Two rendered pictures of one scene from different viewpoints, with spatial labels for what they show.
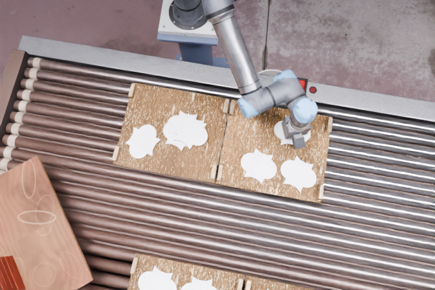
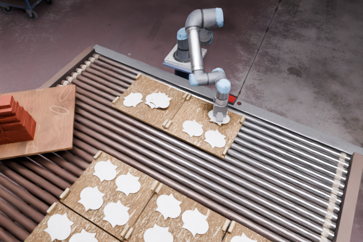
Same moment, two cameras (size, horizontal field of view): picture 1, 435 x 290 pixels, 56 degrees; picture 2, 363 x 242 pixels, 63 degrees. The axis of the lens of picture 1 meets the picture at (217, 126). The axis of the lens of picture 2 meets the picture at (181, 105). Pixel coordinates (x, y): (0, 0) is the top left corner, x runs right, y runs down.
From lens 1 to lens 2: 0.89 m
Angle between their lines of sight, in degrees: 26
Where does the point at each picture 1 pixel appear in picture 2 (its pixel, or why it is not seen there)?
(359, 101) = (265, 115)
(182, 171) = (148, 119)
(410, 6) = (328, 117)
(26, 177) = (65, 91)
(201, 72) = (179, 80)
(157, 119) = (145, 92)
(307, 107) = (224, 82)
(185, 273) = (125, 169)
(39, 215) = (61, 109)
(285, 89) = (216, 74)
